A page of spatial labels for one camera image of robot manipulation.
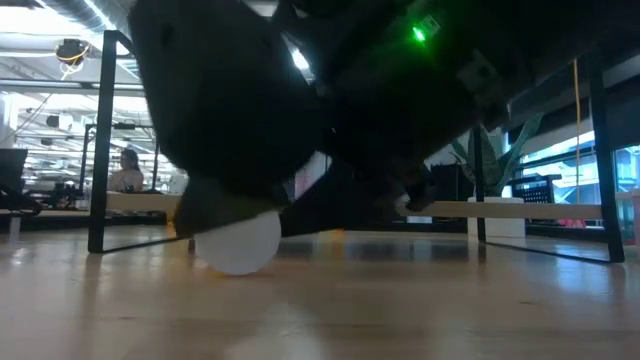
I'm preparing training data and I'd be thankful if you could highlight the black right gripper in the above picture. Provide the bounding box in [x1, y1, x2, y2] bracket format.
[129, 0, 361, 239]

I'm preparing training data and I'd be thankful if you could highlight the orange cup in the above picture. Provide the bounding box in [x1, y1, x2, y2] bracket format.
[193, 208, 283, 277]

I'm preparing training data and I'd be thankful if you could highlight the person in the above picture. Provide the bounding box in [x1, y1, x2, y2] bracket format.
[109, 148, 146, 194]

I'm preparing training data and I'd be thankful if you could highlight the snake plant in white pot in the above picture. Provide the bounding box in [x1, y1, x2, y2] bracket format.
[449, 112, 546, 239]

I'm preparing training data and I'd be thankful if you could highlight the long ceiling light tube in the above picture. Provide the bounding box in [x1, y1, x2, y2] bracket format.
[0, 79, 146, 94]

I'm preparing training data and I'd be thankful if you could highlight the black background monitor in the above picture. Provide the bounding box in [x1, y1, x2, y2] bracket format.
[0, 148, 41, 216]

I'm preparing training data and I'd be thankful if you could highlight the black plastic crate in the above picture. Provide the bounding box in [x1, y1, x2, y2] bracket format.
[510, 174, 561, 204]

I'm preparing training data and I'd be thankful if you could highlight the black background station frame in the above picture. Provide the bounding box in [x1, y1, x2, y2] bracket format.
[79, 123, 162, 195]

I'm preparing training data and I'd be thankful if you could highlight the wooden shelf black metal frame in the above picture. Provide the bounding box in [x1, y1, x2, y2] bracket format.
[88, 29, 626, 265]

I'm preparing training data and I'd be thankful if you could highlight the black ceiling device yellow cable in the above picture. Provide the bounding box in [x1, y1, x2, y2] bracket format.
[54, 38, 91, 81]

